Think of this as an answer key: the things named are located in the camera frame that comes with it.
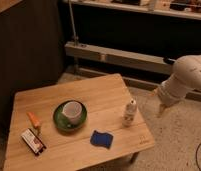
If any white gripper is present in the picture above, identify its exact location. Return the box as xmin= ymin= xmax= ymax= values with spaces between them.
xmin=152 ymin=80 xmax=186 ymax=118

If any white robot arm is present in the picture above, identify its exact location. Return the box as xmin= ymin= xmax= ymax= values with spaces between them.
xmin=153 ymin=55 xmax=201 ymax=117

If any blue sponge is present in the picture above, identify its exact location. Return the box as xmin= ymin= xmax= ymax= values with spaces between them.
xmin=90 ymin=131 xmax=113 ymax=149

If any white cup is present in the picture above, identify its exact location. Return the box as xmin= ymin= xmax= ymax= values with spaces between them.
xmin=62 ymin=101 xmax=82 ymax=124

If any wooden table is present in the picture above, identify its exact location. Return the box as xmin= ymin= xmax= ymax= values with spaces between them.
xmin=3 ymin=74 xmax=155 ymax=171

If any cluttered shelf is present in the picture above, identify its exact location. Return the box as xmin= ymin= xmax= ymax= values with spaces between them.
xmin=62 ymin=0 xmax=201 ymax=22

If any green plate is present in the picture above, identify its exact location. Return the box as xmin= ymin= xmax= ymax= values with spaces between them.
xmin=53 ymin=100 xmax=87 ymax=132

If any metal pole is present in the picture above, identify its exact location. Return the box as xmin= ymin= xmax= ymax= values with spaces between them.
xmin=68 ymin=0 xmax=80 ymax=46

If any orange carrot toy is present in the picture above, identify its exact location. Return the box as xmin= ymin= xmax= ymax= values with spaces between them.
xmin=27 ymin=112 xmax=41 ymax=128

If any red white snack box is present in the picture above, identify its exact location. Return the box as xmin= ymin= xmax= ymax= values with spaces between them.
xmin=21 ymin=129 xmax=46 ymax=156

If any grey rail beam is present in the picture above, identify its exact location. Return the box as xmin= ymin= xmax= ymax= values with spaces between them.
xmin=65 ymin=41 xmax=172 ymax=79

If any black cable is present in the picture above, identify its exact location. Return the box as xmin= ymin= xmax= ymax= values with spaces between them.
xmin=195 ymin=139 xmax=201 ymax=171

